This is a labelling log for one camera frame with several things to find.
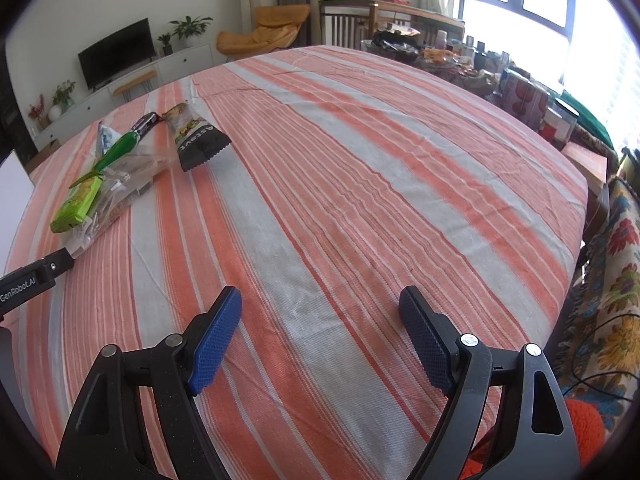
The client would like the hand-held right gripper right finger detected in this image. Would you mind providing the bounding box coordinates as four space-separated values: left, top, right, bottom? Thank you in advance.
398 285 582 480

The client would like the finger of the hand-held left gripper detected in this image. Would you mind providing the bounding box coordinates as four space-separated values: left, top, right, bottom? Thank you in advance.
32 246 76 286

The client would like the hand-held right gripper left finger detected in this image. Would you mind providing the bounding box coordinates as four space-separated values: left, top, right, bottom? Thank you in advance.
55 285 244 480

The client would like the white cardboard box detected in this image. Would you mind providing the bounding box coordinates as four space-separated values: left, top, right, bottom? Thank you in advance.
0 152 36 277

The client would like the clear bag of brown bread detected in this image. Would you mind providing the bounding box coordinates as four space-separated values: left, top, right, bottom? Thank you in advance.
69 152 172 257

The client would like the long black candy packet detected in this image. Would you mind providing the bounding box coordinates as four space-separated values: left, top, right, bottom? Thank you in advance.
160 102 232 174

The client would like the lime green snack packet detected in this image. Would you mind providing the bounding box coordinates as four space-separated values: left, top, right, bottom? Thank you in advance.
49 175 109 234

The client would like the glossy green stick packet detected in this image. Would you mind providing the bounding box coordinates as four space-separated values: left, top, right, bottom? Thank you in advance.
75 129 142 187

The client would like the white triangular snack packet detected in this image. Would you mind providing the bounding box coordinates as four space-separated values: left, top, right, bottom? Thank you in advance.
96 122 121 157

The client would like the red flower arrangement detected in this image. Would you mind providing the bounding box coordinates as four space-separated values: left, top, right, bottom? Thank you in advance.
27 93 49 129

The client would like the dark snack bar packet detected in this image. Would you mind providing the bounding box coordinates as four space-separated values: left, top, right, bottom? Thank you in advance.
130 111 162 137

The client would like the leafy plant in vase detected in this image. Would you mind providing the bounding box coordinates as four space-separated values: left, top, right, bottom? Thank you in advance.
49 79 77 114

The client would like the orange striped tablecloth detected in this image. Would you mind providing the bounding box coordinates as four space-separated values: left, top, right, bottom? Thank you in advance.
5 45 589 480

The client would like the orange fleece clothing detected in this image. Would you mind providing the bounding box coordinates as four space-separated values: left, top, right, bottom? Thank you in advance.
460 397 614 480

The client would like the small wooden bench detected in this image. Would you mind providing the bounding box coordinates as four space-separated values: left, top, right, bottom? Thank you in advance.
110 69 159 99

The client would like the floral woven blanket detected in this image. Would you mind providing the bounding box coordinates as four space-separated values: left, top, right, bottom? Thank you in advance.
554 174 640 412

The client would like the black flat television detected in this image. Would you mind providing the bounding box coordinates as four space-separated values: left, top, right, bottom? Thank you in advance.
77 17 155 92

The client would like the white television cabinet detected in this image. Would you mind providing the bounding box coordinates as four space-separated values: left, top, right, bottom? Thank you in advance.
37 42 217 147

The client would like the pink paperback book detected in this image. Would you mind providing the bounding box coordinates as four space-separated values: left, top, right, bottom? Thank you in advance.
559 140 609 196

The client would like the group of jars and bottles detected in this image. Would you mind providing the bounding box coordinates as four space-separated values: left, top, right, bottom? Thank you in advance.
434 29 582 149

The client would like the large potted green plant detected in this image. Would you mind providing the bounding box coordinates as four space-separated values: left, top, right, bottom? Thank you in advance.
168 14 214 50

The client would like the green cloth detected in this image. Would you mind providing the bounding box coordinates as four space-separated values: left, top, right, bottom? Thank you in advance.
559 88 619 151

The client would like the black tray of packets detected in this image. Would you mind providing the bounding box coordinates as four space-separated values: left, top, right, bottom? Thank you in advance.
362 27 421 61

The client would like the orange lounge chair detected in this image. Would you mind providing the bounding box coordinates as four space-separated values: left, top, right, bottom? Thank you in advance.
215 3 312 64

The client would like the wooden slatted bench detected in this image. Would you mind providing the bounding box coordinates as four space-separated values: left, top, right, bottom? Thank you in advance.
318 0 466 54

